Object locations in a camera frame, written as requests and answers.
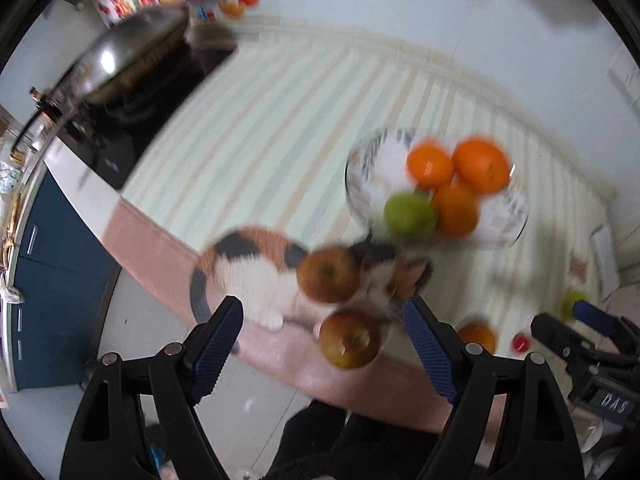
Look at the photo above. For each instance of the red-brown apple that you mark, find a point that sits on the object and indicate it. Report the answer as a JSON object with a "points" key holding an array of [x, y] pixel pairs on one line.
{"points": [[327, 275], [350, 340]]}

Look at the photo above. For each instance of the person's dark clothing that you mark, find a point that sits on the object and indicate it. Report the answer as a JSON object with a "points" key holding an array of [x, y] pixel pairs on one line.
{"points": [[350, 450]]}

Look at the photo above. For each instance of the small red fruit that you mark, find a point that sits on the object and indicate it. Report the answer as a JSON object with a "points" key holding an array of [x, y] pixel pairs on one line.
{"points": [[521, 344]]}

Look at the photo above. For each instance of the orange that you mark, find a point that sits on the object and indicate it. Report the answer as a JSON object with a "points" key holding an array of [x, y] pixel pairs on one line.
{"points": [[456, 212], [477, 337], [429, 166], [481, 165]]}

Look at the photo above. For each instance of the steel wok with lid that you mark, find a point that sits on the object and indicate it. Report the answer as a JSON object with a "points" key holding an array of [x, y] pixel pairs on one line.
{"points": [[115, 60]]}

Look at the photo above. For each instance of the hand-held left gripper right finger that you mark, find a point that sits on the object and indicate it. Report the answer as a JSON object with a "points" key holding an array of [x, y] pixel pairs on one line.
{"points": [[430, 355]]}

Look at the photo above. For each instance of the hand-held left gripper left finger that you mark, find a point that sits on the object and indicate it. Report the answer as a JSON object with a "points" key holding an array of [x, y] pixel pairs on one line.
{"points": [[215, 352]]}

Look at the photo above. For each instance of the blue cabinet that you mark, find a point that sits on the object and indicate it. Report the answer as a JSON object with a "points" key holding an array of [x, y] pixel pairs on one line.
{"points": [[55, 300]]}

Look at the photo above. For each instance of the green apple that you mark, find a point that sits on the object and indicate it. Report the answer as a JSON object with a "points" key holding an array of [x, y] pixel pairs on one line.
{"points": [[409, 215], [572, 305]]}

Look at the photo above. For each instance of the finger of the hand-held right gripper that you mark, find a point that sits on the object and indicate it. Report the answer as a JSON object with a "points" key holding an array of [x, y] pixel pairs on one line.
{"points": [[555, 332], [595, 312]]}

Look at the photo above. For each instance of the glass bowl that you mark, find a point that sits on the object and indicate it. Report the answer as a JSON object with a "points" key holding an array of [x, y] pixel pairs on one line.
{"points": [[370, 180]]}

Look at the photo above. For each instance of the black gas stove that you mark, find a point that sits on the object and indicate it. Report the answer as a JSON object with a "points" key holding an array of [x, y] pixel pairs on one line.
{"points": [[135, 125]]}

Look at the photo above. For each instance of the striped tablecloth with cat print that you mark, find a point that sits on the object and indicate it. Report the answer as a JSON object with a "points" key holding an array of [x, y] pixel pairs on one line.
{"points": [[280, 150]]}

